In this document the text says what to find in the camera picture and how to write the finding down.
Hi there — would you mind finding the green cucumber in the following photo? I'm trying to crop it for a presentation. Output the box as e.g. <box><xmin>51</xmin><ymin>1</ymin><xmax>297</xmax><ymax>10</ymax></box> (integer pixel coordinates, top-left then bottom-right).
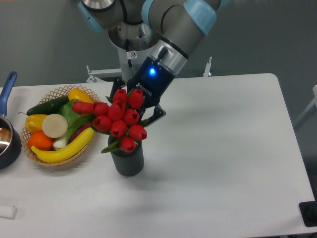
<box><xmin>19</xmin><ymin>96</ymin><xmax>69</xmax><ymax>116</ymax></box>

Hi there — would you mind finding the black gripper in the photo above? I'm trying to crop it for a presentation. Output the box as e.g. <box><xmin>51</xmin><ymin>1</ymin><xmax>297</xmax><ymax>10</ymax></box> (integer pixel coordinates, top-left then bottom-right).
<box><xmin>109</xmin><ymin>57</ymin><xmax>175</xmax><ymax>126</ymax></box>

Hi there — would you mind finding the dark pot with blue handle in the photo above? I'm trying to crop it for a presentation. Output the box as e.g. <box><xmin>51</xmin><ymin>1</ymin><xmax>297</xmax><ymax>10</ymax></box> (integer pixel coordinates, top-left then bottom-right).
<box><xmin>0</xmin><ymin>71</ymin><xmax>21</xmax><ymax>170</ymax></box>

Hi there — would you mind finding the white frame at right edge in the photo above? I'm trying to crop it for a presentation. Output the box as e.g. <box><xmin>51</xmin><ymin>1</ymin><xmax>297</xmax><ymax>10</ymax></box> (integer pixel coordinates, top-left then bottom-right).
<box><xmin>293</xmin><ymin>85</ymin><xmax>317</xmax><ymax>130</ymax></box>

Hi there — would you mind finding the white metal robot stand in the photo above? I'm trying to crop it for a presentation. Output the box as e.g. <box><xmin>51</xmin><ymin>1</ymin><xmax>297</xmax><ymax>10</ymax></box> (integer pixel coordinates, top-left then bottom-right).
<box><xmin>86</xmin><ymin>47</ymin><xmax>213</xmax><ymax>83</ymax></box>

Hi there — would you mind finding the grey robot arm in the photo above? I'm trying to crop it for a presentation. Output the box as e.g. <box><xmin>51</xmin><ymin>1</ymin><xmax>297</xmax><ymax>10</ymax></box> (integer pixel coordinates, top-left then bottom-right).
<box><xmin>78</xmin><ymin>0</ymin><xmax>227</xmax><ymax>126</ymax></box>

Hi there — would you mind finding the red tulip bouquet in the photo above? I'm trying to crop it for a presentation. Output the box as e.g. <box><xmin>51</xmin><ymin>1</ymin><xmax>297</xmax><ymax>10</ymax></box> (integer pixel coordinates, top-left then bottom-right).
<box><xmin>72</xmin><ymin>88</ymin><xmax>147</xmax><ymax>153</ymax></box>

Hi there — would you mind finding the black device at table edge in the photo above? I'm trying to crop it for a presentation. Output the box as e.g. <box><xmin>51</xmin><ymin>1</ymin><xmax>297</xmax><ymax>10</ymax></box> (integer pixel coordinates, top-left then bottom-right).
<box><xmin>299</xmin><ymin>201</ymin><xmax>317</xmax><ymax>227</ymax></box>

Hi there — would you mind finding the yellow bell pepper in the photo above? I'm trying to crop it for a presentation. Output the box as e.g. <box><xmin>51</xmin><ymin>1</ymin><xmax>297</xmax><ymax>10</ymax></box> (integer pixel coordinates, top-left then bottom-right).
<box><xmin>25</xmin><ymin>114</ymin><xmax>47</xmax><ymax>133</ymax></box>

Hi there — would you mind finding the orange fruit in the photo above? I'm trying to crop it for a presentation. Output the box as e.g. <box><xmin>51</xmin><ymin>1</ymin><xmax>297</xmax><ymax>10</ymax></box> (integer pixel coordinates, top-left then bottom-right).
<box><xmin>28</xmin><ymin>131</ymin><xmax>53</xmax><ymax>151</ymax></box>

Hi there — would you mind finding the woven wicker basket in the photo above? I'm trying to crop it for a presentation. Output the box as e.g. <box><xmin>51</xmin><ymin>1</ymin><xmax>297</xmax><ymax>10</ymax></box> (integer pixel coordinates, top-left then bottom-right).
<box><xmin>21</xmin><ymin>85</ymin><xmax>99</xmax><ymax>166</ymax></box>

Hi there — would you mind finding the white cylinder object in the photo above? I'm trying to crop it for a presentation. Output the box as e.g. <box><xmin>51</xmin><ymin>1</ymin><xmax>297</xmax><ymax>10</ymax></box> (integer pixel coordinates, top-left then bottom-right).
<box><xmin>0</xmin><ymin>204</ymin><xmax>18</xmax><ymax>220</ymax></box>

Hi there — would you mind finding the green bok choy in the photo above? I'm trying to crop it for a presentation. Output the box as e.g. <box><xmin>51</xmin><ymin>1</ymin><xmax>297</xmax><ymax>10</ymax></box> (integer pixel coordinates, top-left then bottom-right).
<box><xmin>53</xmin><ymin>99</ymin><xmax>83</xmax><ymax>150</ymax></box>

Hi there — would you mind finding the yellow squash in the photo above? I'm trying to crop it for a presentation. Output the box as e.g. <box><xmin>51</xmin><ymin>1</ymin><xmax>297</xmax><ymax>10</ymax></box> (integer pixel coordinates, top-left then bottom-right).
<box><xmin>68</xmin><ymin>88</ymin><xmax>93</xmax><ymax>103</ymax></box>

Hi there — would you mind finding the yellow banana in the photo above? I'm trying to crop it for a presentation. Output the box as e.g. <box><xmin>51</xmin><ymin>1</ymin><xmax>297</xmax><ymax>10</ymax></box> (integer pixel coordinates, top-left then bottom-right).
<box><xmin>31</xmin><ymin>128</ymin><xmax>95</xmax><ymax>164</ymax></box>

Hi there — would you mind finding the beige round disc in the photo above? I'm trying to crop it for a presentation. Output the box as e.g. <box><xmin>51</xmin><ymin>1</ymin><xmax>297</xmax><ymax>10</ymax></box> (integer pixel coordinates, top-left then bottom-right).
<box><xmin>42</xmin><ymin>114</ymin><xmax>68</xmax><ymax>138</ymax></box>

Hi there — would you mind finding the dark grey ribbed vase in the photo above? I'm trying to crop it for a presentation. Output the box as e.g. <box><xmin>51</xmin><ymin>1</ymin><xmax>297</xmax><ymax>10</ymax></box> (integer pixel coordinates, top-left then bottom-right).
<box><xmin>110</xmin><ymin>141</ymin><xmax>144</xmax><ymax>177</ymax></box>

